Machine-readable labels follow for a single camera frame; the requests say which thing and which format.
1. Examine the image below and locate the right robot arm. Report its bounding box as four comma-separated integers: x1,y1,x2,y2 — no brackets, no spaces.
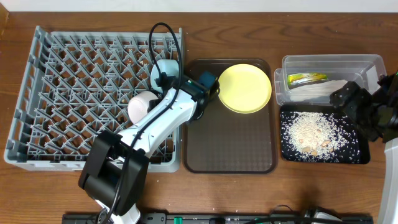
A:
330,73,397,224

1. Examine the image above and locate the rice and nuts pile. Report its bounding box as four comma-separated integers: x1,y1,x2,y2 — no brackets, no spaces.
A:
280,111,361,163

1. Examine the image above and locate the grey plastic dish rack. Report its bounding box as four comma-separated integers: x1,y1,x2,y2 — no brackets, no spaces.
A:
4,27,183,171

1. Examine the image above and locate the black rectangular tray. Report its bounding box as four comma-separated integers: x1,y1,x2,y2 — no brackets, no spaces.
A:
279,104,371,165

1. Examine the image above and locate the white napkin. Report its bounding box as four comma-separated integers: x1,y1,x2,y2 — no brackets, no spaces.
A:
290,80,347,101

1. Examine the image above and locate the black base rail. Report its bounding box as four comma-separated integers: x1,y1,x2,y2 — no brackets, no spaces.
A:
61,205,374,224

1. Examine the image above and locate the green yellow snack wrapper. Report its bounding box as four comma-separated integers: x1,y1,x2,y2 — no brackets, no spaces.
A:
287,73,328,89

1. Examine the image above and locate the yellow round plate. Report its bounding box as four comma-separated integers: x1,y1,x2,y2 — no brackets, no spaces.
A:
218,64,272,114

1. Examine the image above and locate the light blue bowl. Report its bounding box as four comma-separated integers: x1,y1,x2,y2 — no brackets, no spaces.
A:
150,59,179,93

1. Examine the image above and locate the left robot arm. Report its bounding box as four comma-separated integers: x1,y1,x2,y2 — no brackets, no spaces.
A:
78,72,220,223

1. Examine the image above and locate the dark brown serving tray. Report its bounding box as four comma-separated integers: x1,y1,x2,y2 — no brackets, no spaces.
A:
182,58,278,175

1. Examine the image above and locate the white bowl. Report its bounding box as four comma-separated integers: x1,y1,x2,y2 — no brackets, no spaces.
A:
127,91,158,124

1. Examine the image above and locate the clear plastic waste bin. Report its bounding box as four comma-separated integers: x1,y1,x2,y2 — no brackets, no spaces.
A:
274,54,387,106

